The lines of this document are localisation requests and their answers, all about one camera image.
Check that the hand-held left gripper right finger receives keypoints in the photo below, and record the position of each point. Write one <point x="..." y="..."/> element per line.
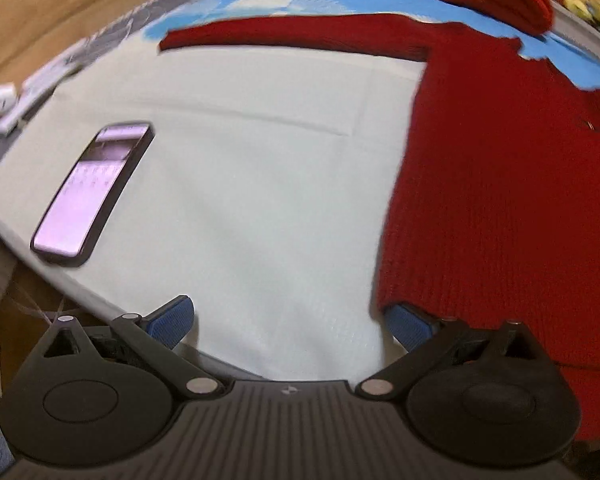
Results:
<point x="409" y="324"/>

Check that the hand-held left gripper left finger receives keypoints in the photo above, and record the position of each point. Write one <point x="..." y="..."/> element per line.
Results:
<point x="172" y="321"/>

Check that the black smartphone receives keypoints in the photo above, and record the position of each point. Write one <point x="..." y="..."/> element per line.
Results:
<point x="92" y="195"/>

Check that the white cloth mat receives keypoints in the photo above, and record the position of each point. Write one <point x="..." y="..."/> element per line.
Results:
<point x="255" y="210"/>

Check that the dark red knit sweater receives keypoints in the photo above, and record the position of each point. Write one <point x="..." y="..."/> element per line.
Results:
<point x="505" y="185"/>

